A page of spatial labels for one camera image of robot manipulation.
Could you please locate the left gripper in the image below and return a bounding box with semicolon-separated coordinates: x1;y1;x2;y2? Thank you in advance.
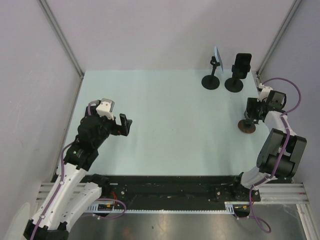
92;107;132;148

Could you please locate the wooden base phone stand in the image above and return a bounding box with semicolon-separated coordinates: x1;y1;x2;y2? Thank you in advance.
237;119;256;134

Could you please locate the black phone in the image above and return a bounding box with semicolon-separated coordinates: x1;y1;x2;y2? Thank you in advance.
234;53;252;73

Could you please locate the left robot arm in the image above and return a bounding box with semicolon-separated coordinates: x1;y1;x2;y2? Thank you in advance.
23;112;133;240

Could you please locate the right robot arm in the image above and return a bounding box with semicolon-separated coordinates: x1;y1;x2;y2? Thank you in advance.
230;86;307;201

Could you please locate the black stand with blue phone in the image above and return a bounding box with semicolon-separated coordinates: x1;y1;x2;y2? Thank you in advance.
201;56;220;90

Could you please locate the light blue phone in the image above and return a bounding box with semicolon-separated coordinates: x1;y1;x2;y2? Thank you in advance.
214;46;224;73

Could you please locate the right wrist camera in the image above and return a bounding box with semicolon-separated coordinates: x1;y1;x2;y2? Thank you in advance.
257;83;273;102

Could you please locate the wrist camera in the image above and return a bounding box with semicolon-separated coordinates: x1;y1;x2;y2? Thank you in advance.
257;83;273;102
95;98;115;120

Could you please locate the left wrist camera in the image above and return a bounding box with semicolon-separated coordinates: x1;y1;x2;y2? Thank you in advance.
95;98;115;120

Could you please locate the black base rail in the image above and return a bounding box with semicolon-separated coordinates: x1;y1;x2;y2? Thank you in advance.
80;174;261;211

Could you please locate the white cable duct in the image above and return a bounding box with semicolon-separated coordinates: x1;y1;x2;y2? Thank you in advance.
84;201;253;215

